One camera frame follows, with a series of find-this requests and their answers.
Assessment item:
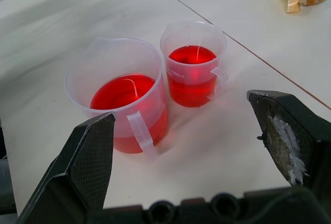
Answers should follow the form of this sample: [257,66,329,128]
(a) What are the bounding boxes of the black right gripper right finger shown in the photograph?
[247,89,331,202]

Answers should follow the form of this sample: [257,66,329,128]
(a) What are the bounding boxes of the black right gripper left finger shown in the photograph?
[16,111,116,224]

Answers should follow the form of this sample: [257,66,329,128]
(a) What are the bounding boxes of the large beaker with red liquid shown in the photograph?
[65,37,169,161]

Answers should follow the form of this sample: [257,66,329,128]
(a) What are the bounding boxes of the small beaker with red liquid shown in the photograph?
[160,21,229,108]

